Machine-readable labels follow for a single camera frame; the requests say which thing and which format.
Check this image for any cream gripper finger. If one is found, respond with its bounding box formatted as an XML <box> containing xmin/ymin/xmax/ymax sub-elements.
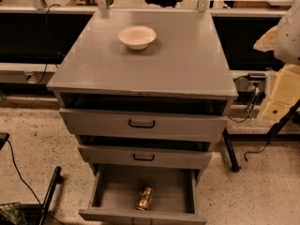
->
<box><xmin>262</xmin><ymin>64</ymin><xmax>300</xmax><ymax>121</ymax></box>

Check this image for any orange can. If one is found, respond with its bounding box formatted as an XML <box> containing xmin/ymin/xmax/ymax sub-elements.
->
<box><xmin>136</xmin><ymin>187</ymin><xmax>153</xmax><ymax>211</ymax></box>

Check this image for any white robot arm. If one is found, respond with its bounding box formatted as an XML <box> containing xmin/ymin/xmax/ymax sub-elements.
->
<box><xmin>253</xmin><ymin>0</ymin><xmax>300</xmax><ymax>121</ymax></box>

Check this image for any grey drawer cabinet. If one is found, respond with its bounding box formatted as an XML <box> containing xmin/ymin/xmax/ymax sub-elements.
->
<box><xmin>46</xmin><ymin>8</ymin><xmax>239</xmax><ymax>173</ymax></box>

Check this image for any middle grey drawer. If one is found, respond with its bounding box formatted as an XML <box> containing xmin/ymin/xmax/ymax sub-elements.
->
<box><xmin>78</xmin><ymin>144</ymin><xmax>212</xmax><ymax>170</ymax></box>

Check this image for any grey drawer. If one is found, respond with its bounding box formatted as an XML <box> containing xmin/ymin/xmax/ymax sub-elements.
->
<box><xmin>59</xmin><ymin>109</ymin><xmax>227</xmax><ymax>142</ymax></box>
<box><xmin>79</xmin><ymin>165</ymin><xmax>207</xmax><ymax>225</ymax></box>
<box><xmin>78</xmin><ymin>144</ymin><xmax>212</xmax><ymax>170</ymax></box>

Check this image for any top grey drawer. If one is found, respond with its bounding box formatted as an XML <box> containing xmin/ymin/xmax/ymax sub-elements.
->
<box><xmin>59</xmin><ymin>109</ymin><xmax>227</xmax><ymax>142</ymax></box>

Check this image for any bottom grey drawer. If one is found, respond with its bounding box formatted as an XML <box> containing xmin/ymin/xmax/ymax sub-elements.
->
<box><xmin>79</xmin><ymin>165</ymin><xmax>207</xmax><ymax>225</ymax></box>

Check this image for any black power adapter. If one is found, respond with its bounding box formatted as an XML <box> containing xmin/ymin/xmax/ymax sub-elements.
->
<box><xmin>247</xmin><ymin>73</ymin><xmax>266</xmax><ymax>81</ymax></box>

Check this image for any white bowl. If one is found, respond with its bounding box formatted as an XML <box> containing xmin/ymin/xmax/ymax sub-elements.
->
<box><xmin>118</xmin><ymin>26</ymin><xmax>157</xmax><ymax>51</ymax></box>

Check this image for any black stand leg left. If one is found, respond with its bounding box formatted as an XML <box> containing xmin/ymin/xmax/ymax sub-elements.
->
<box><xmin>37</xmin><ymin>166</ymin><xmax>62</xmax><ymax>225</ymax></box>

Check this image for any black frame leg right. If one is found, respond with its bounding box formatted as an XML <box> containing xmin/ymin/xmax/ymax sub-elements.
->
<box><xmin>222</xmin><ymin>100</ymin><xmax>300</xmax><ymax>173</ymax></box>

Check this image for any black top drawer handle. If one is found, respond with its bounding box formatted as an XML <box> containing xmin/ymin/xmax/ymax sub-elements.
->
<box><xmin>127</xmin><ymin>119</ymin><xmax>156</xmax><ymax>128</ymax></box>

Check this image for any black drawer handle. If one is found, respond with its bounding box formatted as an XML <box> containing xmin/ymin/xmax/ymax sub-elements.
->
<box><xmin>127</xmin><ymin>119</ymin><xmax>156</xmax><ymax>128</ymax></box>
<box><xmin>132</xmin><ymin>154</ymin><xmax>156</xmax><ymax>162</ymax></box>

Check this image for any black middle drawer handle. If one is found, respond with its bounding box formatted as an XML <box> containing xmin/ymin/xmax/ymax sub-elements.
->
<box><xmin>132</xmin><ymin>154</ymin><xmax>156</xmax><ymax>162</ymax></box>

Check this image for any black cable on floor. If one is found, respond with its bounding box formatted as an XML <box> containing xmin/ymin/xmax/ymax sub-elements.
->
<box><xmin>6</xmin><ymin>139</ymin><xmax>65</xmax><ymax>225</ymax></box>

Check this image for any wire basket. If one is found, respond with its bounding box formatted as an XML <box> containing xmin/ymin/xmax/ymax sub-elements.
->
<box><xmin>0</xmin><ymin>202</ymin><xmax>28</xmax><ymax>225</ymax></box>

